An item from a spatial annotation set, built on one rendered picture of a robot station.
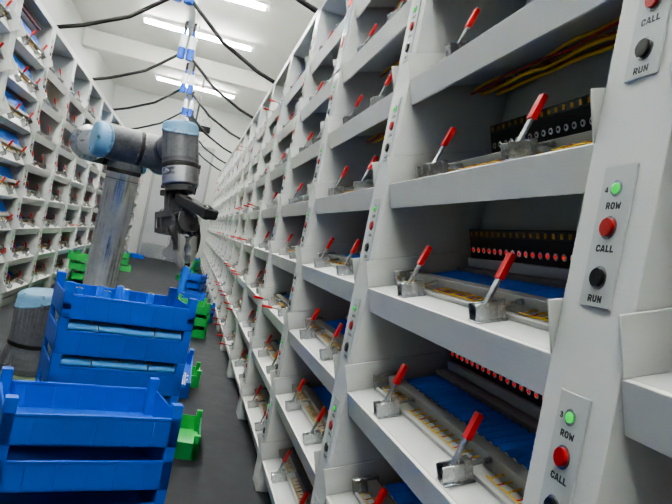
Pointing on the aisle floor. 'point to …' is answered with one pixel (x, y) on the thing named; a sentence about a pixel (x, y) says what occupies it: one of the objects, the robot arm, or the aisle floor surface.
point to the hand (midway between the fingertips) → (185, 266)
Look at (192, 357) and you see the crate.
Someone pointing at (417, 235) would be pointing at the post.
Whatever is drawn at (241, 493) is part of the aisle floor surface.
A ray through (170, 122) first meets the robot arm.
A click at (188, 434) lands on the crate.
